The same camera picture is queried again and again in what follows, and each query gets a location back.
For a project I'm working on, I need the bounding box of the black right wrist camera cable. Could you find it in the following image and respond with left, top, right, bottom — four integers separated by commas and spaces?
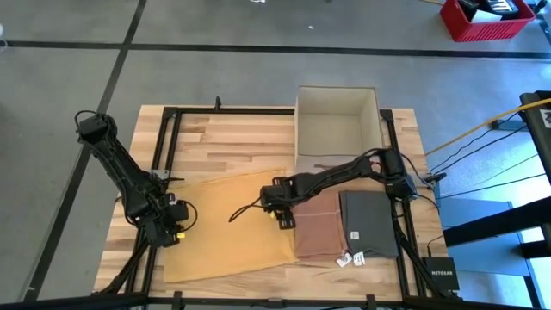
227, 196, 264, 224

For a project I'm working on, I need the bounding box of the beige fabric storage box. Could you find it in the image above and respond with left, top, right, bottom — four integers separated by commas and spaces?
294, 85, 385, 174

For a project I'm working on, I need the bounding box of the yellow cable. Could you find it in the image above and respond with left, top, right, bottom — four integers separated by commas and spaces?
424, 97, 551, 157

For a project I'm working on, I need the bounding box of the black Netgear network switch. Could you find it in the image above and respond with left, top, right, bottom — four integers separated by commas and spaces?
420, 257, 460, 292

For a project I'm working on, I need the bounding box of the red plastic crate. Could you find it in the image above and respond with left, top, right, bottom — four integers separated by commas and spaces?
438, 0, 537, 43

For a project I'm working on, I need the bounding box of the black left wrist camera cable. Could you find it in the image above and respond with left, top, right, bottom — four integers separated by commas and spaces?
175, 198, 199, 234

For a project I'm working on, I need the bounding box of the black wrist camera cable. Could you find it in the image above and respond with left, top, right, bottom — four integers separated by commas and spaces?
175, 198, 199, 234
227, 196, 264, 224

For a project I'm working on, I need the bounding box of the pink towel with white lines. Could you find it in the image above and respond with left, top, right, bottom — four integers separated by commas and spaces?
292, 191, 349, 261

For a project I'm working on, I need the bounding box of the dark grey towel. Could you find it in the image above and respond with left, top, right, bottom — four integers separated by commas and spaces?
337, 189, 399, 260

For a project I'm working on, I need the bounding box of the grey power strip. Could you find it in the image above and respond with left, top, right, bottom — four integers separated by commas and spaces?
490, 119, 529, 132

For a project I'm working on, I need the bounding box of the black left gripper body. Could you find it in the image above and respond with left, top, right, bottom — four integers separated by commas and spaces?
145, 192, 191, 250

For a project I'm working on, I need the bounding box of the black metal stand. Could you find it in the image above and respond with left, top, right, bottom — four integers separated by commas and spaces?
442, 89, 551, 259

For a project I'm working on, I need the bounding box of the yellow towel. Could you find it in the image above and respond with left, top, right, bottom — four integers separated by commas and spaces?
162, 168, 300, 284

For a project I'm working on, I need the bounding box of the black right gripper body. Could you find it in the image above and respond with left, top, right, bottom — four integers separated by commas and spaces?
259, 175, 299, 231

